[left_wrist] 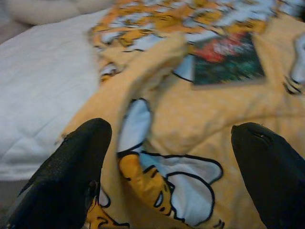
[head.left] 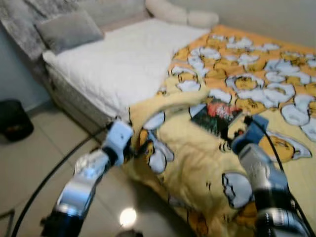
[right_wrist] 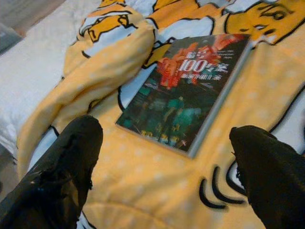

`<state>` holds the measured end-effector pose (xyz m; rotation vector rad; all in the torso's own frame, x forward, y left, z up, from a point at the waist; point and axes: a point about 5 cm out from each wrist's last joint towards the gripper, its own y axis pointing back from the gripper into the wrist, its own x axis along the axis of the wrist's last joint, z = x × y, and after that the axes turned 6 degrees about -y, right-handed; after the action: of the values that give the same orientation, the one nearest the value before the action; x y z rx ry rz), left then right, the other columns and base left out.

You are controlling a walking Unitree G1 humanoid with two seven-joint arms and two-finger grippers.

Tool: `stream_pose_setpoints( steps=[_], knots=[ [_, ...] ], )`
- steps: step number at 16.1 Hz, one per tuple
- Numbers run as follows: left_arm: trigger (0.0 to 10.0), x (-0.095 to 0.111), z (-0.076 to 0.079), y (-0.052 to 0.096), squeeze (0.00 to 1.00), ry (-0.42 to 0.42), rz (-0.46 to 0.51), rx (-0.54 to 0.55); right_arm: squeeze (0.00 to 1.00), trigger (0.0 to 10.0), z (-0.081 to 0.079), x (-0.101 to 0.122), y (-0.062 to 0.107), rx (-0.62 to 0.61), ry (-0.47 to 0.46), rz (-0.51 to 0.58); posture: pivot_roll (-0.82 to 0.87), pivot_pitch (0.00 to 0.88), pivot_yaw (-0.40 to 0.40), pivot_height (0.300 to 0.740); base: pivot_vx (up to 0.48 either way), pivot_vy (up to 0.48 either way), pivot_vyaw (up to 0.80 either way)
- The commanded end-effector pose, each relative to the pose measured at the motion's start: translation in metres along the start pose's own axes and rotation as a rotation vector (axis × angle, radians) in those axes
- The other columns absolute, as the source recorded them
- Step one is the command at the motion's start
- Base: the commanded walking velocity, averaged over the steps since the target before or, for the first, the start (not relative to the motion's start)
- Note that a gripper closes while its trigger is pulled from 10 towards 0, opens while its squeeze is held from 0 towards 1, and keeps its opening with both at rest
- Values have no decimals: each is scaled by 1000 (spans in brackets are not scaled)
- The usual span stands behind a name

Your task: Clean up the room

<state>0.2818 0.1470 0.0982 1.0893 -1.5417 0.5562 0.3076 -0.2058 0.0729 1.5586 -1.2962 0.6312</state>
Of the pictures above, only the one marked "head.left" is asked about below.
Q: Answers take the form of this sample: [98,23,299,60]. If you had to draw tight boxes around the black round bin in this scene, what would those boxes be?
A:
[0,99,34,143]

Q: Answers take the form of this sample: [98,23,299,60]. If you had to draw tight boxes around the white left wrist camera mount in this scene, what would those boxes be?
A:
[101,120,134,166]

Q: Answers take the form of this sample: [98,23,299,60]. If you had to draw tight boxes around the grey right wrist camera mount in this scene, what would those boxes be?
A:
[231,115,270,155]

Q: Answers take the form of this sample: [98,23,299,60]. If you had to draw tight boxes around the grey upholstered headboard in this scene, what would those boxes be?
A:
[0,0,149,62]

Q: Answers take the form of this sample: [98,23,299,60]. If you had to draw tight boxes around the yellow cartoon egg blanket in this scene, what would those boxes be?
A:
[121,25,316,237]

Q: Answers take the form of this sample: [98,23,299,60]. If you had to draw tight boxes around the cream bolster pillow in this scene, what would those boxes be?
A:
[145,0,219,29]

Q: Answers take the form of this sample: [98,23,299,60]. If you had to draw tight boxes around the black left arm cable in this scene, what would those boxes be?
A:
[11,123,112,237]

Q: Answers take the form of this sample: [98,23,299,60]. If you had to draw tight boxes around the book with red black cover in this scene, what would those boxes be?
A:
[190,99,243,140]

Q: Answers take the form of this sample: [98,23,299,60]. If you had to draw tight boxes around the grey upholstered bed base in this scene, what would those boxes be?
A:
[44,62,130,136]

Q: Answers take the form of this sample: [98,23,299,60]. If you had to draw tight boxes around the white quilted mattress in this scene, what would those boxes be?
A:
[43,19,210,119]

